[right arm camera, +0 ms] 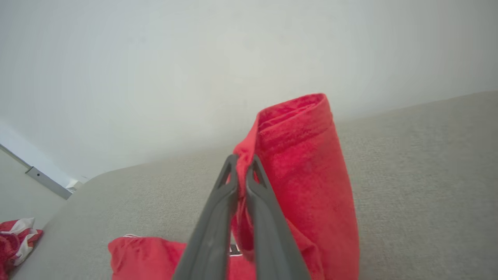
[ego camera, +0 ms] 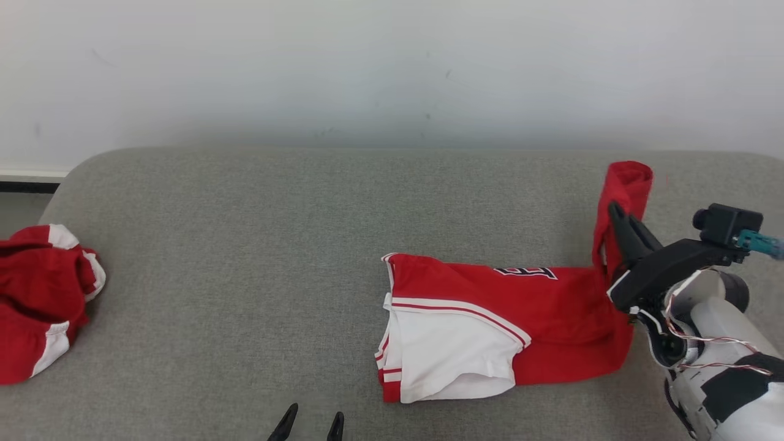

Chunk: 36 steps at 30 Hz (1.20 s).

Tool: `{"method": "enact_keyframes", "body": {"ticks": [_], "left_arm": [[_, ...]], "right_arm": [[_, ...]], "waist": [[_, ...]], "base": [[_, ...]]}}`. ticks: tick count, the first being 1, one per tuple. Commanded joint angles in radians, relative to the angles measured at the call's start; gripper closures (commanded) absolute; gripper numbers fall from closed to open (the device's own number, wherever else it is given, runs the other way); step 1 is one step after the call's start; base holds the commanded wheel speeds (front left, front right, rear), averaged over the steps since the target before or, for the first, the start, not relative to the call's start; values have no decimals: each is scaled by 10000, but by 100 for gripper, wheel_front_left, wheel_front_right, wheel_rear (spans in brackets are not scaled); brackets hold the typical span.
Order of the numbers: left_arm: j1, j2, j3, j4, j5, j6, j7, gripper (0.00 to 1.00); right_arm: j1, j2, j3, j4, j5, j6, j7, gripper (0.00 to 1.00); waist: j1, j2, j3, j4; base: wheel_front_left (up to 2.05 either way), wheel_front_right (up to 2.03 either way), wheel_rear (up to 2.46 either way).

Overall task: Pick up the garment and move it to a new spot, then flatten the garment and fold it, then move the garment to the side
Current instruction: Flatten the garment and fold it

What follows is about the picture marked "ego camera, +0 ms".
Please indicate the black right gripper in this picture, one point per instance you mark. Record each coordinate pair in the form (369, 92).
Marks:
(655, 272)

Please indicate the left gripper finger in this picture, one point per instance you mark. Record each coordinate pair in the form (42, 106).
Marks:
(283, 425)
(335, 429)

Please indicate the red jersey with number print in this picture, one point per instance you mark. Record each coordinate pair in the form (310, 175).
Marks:
(551, 318)

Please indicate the red garment with white bands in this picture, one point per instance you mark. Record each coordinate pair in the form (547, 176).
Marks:
(37, 288)

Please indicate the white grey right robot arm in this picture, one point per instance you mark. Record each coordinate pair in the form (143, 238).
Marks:
(723, 331)

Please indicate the white and black skirting board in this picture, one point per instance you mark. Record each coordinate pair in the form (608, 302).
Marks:
(24, 187)

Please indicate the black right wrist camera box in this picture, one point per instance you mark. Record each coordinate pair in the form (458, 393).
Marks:
(729, 223)

